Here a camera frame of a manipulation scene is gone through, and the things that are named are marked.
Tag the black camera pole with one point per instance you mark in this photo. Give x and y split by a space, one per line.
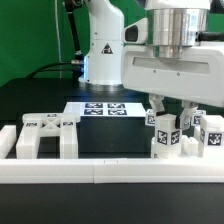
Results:
70 7

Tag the white chair back frame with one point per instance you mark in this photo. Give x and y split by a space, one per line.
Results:
41 125

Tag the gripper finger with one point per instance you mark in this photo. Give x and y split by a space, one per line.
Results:
156 102
183 121

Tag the white marker sheet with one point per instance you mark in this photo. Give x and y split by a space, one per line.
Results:
105 109

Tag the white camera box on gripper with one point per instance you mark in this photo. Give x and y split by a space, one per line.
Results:
136 33

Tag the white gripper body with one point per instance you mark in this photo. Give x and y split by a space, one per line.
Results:
198 76

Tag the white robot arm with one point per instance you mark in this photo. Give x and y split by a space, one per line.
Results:
168 53

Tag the white chair seat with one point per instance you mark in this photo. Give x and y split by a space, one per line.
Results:
190 145

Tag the white U-shaped fence frame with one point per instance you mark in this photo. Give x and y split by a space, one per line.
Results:
19 171

